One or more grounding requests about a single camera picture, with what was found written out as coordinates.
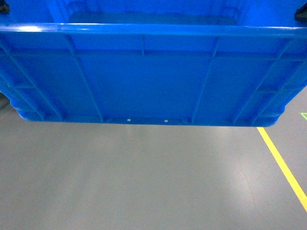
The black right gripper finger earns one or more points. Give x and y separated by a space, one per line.
301 14

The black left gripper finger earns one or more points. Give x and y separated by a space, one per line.
4 7

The large blue plastic crate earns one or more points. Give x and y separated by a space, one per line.
153 62

